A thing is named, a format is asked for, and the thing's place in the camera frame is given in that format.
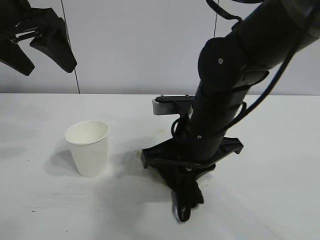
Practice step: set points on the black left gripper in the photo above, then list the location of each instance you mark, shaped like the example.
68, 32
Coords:
20, 20

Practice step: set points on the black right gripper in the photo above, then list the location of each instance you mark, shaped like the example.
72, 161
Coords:
200, 152

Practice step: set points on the black cloth rag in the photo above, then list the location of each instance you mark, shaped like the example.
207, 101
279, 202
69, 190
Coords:
196, 195

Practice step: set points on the white paper cup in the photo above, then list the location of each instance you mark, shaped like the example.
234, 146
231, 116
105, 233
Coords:
91, 157

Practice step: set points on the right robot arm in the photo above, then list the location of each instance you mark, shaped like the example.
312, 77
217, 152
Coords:
225, 75

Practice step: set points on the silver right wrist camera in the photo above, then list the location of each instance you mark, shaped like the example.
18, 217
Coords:
162, 108

